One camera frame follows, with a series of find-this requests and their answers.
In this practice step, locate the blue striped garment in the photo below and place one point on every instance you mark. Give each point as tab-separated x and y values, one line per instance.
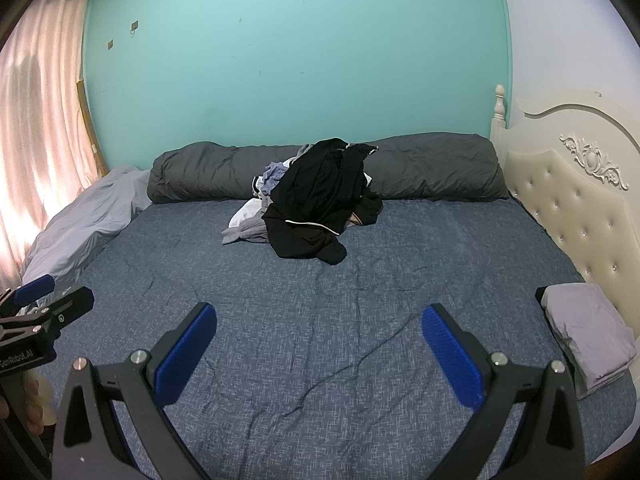
272	175

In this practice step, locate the black garment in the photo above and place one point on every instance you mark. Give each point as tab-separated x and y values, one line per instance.
320	175

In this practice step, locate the blue patterned bed sheet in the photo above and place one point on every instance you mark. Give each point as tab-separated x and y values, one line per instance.
325	320

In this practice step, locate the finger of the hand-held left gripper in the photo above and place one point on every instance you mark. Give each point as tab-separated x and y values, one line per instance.
35	287
75	300

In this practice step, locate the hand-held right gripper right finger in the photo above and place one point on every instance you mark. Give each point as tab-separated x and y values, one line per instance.
452	360

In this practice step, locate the grey garment with white stripe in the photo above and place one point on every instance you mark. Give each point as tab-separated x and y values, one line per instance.
302	151

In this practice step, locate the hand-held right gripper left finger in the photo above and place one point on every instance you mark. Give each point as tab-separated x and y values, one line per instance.
185	355

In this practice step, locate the light grey garment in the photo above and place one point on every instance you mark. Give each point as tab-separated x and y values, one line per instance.
245	235

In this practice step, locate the wooden window frame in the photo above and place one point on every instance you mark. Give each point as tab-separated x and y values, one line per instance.
92	135

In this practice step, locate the person's left hand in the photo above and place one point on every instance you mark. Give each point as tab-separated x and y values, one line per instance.
32	407

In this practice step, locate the light grey blanket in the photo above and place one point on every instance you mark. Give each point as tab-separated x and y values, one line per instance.
85	220

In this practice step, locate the folded light grey cloth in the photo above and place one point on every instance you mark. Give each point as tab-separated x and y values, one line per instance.
590	330

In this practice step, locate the cream tufted headboard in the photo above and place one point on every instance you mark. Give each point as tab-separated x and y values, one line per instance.
565	200

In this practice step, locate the dark grey rolled duvet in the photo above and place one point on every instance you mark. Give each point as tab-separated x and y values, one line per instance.
200	175

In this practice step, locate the wall hook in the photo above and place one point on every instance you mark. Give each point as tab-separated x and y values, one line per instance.
134	26

